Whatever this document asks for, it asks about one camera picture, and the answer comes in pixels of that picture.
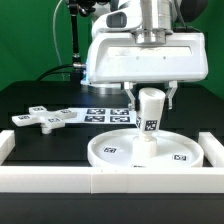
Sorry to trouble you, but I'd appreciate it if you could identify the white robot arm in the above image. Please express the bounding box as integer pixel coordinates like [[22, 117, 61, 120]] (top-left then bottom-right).
[[86, 0, 208, 99]]

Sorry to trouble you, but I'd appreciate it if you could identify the white round table top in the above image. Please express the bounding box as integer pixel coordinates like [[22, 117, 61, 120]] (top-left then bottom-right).
[[87, 128, 204, 169]]

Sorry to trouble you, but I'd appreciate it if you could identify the white right fence bar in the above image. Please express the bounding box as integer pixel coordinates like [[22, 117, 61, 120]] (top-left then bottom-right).
[[198, 132, 224, 168]]

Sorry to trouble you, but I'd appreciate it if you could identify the white marker sheet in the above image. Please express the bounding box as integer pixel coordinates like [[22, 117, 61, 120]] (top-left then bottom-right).
[[66, 108, 136, 124]]

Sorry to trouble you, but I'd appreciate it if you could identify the white front fence bar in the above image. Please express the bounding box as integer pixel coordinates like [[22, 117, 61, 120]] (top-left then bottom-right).
[[0, 166, 224, 194]]

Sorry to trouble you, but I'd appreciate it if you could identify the white cross-shaped table base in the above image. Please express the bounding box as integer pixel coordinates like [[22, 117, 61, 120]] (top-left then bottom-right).
[[12, 106, 77, 134]]

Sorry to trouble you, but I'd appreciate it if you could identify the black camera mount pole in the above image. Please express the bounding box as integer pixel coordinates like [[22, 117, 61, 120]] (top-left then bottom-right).
[[65, 0, 97, 84]]

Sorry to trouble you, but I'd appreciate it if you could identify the white left fence bar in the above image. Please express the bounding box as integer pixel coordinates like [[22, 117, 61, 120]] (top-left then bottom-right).
[[0, 130, 15, 166]]

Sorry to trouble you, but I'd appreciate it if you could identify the grey cable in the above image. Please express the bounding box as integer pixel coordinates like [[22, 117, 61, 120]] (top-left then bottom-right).
[[52, 0, 66, 81]]

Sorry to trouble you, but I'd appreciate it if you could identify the white fence bar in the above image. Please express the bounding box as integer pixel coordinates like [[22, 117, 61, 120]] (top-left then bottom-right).
[[198, 132, 224, 168], [0, 130, 15, 166], [0, 166, 224, 194]]

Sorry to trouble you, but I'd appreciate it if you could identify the black cable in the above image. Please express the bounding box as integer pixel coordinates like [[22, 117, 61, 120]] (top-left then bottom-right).
[[36, 64, 75, 82]]

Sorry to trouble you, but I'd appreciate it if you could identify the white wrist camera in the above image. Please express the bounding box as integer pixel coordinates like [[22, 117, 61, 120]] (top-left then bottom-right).
[[92, 9, 142, 37]]

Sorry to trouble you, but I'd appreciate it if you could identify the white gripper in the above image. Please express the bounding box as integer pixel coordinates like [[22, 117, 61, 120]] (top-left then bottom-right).
[[86, 33, 208, 111]]

